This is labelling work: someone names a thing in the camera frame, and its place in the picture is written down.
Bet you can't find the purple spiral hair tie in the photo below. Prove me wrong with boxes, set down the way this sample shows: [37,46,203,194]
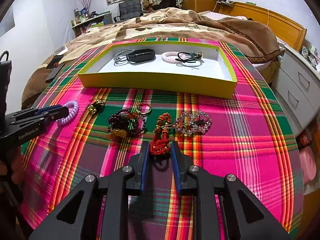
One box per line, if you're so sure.
[56,100,80,127]

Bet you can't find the red beaded bracelet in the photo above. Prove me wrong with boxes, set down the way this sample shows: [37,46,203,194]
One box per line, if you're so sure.
[149,112,173,156]

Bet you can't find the clear crystal bracelet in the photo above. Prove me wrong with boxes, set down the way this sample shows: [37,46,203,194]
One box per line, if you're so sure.
[172,109,213,137]

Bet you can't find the dark beaded bracelet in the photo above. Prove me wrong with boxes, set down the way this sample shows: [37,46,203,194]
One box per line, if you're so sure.
[107,108,147,139]

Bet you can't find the grey thin hair ties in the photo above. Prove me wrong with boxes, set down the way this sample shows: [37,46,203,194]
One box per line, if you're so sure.
[113,49,135,66]

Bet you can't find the black beaded hair tie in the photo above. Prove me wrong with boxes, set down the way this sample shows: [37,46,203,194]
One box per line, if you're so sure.
[175,50,203,64]

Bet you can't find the white spiral hair tie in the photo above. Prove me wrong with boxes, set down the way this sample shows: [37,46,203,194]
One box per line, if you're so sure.
[161,51,187,65]

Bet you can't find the black wristband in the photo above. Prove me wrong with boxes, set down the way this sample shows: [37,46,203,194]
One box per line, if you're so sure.
[126,48,156,63]

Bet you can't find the black remote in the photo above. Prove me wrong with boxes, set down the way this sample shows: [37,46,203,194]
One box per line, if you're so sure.
[45,63,65,83]

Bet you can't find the black phone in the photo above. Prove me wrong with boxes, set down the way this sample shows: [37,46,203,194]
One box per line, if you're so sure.
[46,55,63,69]

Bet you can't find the white paper card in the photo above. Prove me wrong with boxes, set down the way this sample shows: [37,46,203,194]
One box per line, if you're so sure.
[53,45,68,56]

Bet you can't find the pink green plaid cloth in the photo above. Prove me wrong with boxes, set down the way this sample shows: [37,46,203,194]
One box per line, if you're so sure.
[20,42,303,238]

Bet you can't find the white shelf desk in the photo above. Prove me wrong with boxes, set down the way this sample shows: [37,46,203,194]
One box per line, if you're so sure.
[72,12,113,37]

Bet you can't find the yellow shallow cardboard box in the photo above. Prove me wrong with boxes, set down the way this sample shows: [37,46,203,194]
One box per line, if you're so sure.
[78,39,238,99]

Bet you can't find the red cola bottle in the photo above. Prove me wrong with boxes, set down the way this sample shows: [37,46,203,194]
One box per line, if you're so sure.
[298,128,312,148]

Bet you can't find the pink plastic stool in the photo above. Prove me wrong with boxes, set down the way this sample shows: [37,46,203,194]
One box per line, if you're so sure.
[299,146,317,184]

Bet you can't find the black office chair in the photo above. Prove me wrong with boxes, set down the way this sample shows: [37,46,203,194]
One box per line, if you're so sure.
[113,0,143,22]

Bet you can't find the brown patterned blanket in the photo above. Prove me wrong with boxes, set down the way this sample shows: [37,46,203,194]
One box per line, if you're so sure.
[21,6,283,108]

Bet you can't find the white drawer nightstand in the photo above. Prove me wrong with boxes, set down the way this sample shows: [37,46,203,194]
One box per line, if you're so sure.
[270,45,319,137]

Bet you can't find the brown teddy bear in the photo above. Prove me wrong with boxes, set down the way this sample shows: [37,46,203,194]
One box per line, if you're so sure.
[142,0,154,14]

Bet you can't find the wooden headboard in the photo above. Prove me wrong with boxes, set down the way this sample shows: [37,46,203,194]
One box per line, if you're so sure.
[218,2,307,51]

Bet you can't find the gold key ring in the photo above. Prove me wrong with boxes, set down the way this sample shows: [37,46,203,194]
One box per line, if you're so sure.
[135,102,153,116]

